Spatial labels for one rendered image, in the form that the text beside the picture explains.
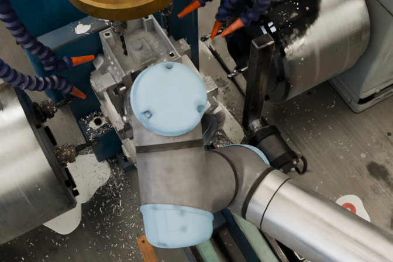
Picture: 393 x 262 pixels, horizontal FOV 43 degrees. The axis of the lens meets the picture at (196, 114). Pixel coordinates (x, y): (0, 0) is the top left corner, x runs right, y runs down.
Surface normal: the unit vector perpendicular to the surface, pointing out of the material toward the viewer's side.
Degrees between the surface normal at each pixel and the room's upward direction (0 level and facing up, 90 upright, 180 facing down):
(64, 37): 0
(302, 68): 69
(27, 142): 24
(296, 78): 77
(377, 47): 90
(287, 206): 20
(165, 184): 31
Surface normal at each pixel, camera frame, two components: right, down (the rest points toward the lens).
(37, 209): 0.47, 0.62
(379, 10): -0.88, 0.43
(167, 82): 0.22, -0.04
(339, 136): -0.02, -0.50
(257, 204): -0.50, -0.04
